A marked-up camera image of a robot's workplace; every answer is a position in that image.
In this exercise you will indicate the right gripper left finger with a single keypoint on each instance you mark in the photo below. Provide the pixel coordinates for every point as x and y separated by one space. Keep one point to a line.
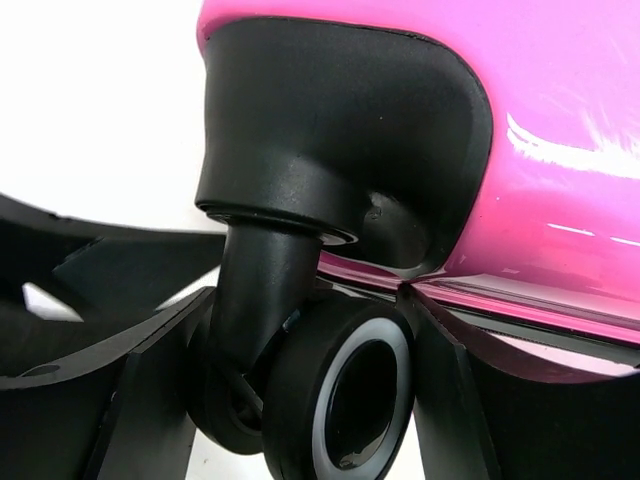
114 410

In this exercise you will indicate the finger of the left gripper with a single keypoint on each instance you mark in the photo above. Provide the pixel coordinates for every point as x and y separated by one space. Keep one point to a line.
67 284

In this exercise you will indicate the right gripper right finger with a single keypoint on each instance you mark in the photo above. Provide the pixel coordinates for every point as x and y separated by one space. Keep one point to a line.
485 409

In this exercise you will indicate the pink hard-shell suitcase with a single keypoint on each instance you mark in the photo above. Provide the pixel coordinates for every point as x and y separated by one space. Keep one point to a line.
485 153

